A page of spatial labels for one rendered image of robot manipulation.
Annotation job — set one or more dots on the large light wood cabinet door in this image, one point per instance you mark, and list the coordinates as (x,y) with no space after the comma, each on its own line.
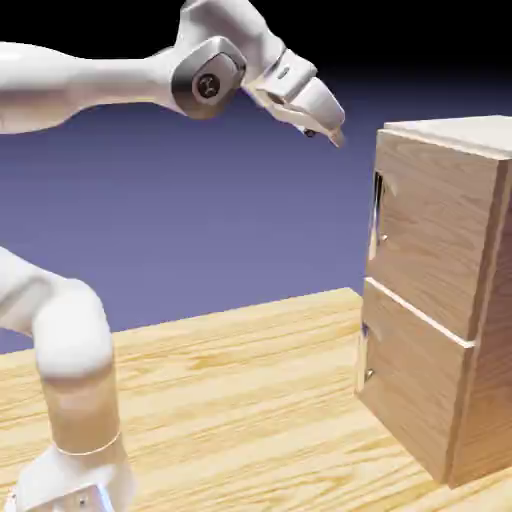
(432,240)

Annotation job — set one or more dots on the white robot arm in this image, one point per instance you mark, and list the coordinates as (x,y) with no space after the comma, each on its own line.
(76,80)

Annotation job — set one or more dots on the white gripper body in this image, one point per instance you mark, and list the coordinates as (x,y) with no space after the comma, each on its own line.
(320,108)

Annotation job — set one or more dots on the light wood cabinet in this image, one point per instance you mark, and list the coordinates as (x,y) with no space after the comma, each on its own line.
(488,280)

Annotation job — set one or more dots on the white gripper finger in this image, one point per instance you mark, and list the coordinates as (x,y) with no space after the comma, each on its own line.
(310,132)
(336,138)

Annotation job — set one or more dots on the small light wood cabinet door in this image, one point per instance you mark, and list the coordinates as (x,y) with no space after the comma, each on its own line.
(412,384)

